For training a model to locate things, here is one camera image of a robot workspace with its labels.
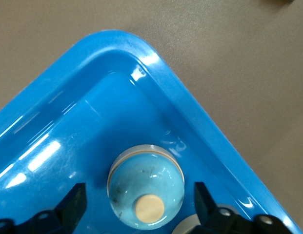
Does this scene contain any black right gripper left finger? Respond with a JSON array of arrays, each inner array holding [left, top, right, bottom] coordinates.
[[0, 182, 88, 234]]

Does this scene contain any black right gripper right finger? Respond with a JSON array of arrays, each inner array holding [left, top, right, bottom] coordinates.
[[190, 181, 292, 234]]

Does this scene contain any light blue desk bell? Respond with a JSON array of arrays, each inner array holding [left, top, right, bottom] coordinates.
[[106, 144, 185, 231], [171, 214, 201, 234]]

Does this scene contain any blue plastic tray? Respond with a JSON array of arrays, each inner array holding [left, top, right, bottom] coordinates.
[[0, 29, 303, 234]]

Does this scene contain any brown table mat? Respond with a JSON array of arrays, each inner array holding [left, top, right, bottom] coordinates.
[[0, 0, 303, 234]]

